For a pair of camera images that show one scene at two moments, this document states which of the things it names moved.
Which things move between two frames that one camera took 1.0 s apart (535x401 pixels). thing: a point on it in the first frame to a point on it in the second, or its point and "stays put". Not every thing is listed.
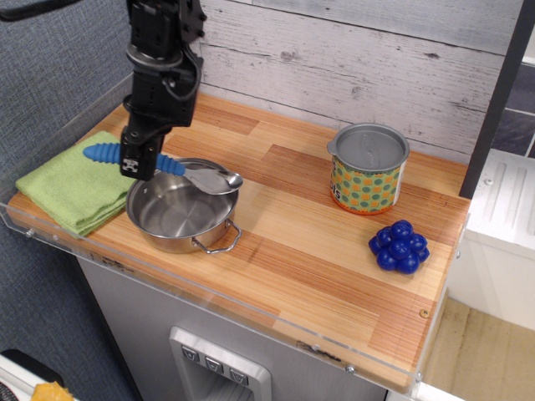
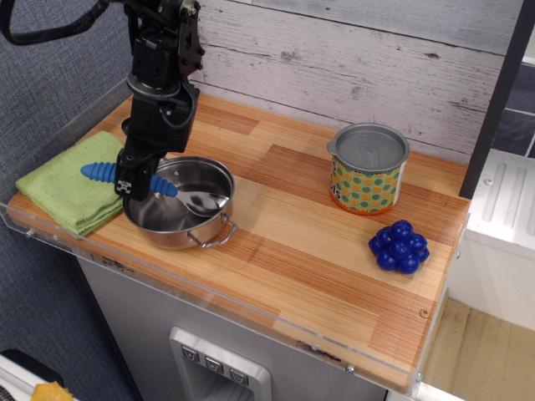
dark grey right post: x=517 y=48 stays put
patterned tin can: x=368 y=167 stays put
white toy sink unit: x=495 y=267 stays put
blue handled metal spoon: x=213 y=180 to x=194 y=204
